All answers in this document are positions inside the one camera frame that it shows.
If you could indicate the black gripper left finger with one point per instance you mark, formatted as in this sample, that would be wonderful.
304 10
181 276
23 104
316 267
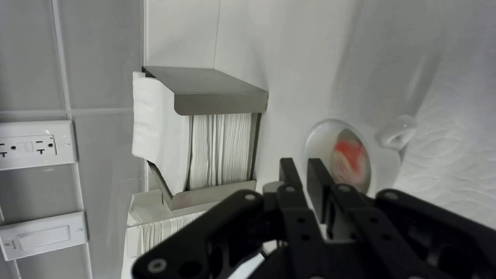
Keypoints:
304 237

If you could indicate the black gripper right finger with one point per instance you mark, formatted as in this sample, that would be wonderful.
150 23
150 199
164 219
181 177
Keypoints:
412 237

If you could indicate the small orange-lidded creamer container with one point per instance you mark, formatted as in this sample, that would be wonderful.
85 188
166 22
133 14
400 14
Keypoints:
350 155

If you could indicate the small white mug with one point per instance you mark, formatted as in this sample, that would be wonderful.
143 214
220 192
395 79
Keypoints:
321 147

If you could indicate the white paper napkin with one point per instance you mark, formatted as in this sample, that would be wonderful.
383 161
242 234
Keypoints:
454 155

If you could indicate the white paper towel stack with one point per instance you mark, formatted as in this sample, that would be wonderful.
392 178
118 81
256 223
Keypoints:
155 234

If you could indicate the clear acrylic box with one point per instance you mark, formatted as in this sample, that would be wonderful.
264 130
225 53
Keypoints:
147 206

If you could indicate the metal napkin dispenser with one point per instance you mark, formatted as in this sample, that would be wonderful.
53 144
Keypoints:
217 90

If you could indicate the white napkin stack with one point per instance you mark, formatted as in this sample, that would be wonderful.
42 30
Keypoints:
160 129

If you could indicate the white wall switch plate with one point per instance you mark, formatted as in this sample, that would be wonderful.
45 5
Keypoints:
74 227

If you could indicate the white duplex wall outlet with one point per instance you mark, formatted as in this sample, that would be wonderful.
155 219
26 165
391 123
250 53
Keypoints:
64 155

